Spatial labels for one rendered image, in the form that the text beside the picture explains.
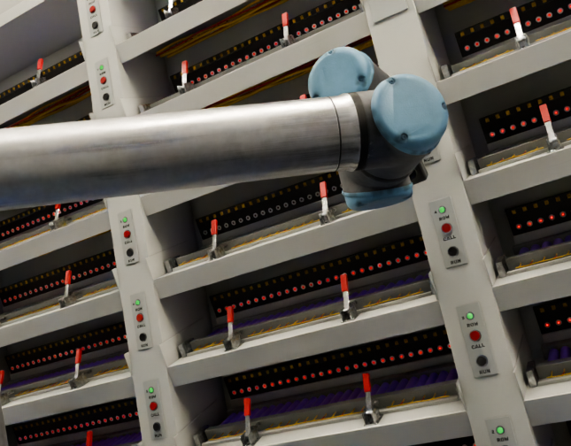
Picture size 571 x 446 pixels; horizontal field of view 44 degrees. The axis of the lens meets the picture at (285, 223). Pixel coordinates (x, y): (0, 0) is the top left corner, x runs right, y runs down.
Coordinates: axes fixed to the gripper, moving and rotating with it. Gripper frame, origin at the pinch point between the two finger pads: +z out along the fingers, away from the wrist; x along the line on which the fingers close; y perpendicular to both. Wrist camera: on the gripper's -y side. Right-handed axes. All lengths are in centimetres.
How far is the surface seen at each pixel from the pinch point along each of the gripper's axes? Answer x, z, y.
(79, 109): 97, 23, 51
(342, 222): 19.2, 2.7, -8.0
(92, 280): 98, 20, 1
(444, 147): -3.3, 2.6, -0.6
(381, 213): 11.3, 2.9, -8.6
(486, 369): -0.3, 2.4, -39.6
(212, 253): 50, 5, -5
